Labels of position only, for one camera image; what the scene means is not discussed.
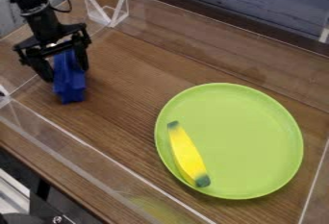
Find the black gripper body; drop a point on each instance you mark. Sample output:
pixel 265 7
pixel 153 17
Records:
pixel 51 38

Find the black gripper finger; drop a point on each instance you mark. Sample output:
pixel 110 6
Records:
pixel 79 48
pixel 42 67

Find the blue star-shaped block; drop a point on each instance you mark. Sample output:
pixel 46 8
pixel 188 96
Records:
pixel 69 78

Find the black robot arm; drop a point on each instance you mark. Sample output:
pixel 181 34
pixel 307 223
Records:
pixel 32 5

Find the green plate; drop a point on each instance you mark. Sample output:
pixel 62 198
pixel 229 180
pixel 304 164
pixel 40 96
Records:
pixel 246 135

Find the yellow toy banana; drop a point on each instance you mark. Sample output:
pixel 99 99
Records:
pixel 188 157

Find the clear acrylic corner bracket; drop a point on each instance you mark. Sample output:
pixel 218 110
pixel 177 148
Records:
pixel 106 15

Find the clear acrylic enclosure wall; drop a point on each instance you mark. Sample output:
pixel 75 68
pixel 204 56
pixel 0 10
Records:
pixel 93 148

